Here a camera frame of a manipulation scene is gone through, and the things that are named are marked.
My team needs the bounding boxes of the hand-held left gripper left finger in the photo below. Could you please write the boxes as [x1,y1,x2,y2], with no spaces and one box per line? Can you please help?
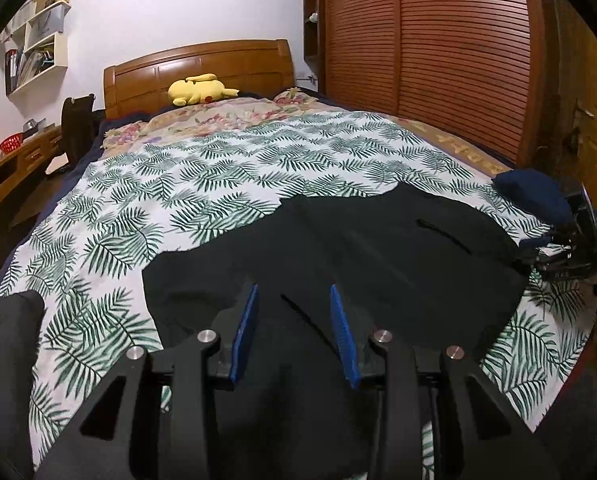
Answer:
[33,282,260,480]

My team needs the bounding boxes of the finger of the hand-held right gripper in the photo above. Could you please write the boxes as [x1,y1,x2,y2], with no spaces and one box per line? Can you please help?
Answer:
[513,254,579,282]
[517,232,574,257]

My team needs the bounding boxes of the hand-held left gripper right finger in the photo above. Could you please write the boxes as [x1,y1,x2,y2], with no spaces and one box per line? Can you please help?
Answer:
[330,284,562,480]

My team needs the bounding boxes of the black coat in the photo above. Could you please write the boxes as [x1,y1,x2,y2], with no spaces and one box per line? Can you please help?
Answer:
[142,182,529,480]

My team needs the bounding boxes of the dark blue cloth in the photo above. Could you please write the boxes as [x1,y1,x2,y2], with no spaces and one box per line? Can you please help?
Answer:
[493,169,577,224]

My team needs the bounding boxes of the orange patterned bed mat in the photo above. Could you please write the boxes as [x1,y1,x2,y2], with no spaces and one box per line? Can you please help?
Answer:
[401,117,512,177]

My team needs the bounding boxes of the leaf print bed sheet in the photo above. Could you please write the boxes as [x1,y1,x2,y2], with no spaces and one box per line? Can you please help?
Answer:
[0,110,597,471]

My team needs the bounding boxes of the floral blanket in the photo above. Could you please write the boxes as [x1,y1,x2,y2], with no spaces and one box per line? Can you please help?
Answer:
[101,87,329,151]

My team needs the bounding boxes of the wooden louvered wardrobe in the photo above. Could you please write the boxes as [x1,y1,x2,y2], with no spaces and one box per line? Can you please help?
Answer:
[303,0,554,170]

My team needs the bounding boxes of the dark grey cloth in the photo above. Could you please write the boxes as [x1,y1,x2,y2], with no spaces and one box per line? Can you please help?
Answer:
[0,290,48,480]

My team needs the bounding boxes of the yellow plush toy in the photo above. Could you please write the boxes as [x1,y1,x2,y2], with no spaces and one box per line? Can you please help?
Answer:
[167,74,240,107]

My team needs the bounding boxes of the black chair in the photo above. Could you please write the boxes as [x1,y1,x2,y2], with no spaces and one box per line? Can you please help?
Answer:
[46,93,100,177]

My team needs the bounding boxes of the wooden desk cabinet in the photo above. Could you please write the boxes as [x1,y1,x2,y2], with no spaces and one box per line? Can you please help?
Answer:
[0,124,65,281]

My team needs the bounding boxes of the wooden bed headboard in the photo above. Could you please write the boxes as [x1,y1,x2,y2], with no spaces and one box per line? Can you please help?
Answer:
[103,39,296,120]

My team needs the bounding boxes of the white wall shelf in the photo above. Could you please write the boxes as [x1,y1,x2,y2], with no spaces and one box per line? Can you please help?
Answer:
[3,0,73,97]

